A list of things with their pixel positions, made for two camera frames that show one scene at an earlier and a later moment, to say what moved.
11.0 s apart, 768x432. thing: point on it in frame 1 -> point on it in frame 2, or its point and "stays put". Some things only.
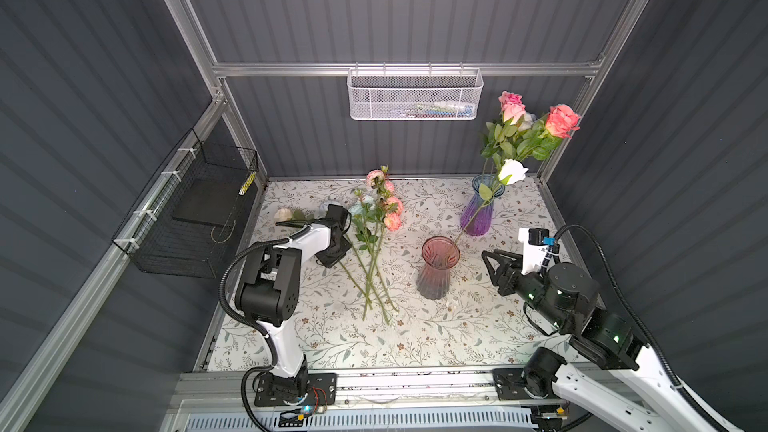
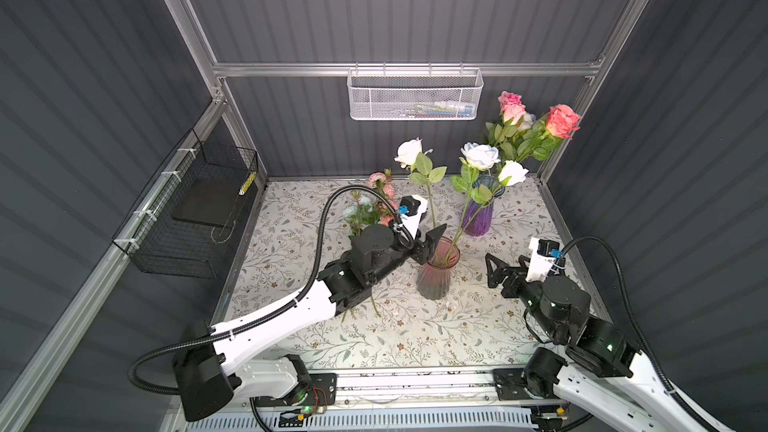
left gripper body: (327, 259) -> (419, 251)
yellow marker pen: (247, 183) stays put
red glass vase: (439, 254) stays put
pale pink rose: (283, 214) -> (411, 155)
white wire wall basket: (414, 94) stays put
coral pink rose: (560, 124) stays put
